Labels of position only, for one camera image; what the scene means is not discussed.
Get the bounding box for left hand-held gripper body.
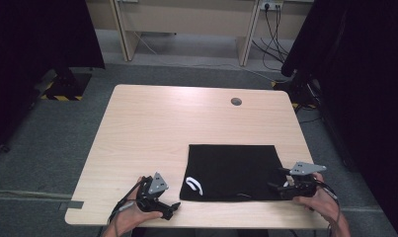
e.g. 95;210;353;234
135;171;173;220

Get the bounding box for black power cables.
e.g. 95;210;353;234
251;5;290;72

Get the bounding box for thin white cable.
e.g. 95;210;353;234
132;31;159;55

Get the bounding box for black tank top white trim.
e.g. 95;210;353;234
179;143;288;202

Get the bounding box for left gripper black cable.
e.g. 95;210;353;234
108;177;145;229

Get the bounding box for white power strip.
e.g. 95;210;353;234
259;0;284;11

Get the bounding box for black stand base with cables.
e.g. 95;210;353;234
271;69;321;112

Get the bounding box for beige wooden desk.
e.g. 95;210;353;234
108;0;264;67

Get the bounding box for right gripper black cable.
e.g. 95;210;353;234
317;182;342;231

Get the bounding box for black curtain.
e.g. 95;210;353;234
0;0;106;156
280;0;398;237

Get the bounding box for person's right hand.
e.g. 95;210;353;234
293;172;341;220

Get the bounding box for grey floor tape strip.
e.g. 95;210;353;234
57;200;85;212

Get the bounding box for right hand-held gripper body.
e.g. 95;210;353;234
279;161;328;200

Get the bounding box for person's left hand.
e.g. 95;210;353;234
112;177;164;233

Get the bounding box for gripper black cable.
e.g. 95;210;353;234
108;177;145;229
317;182;342;231

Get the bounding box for black stand base striped tape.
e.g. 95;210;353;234
39;67;93;103

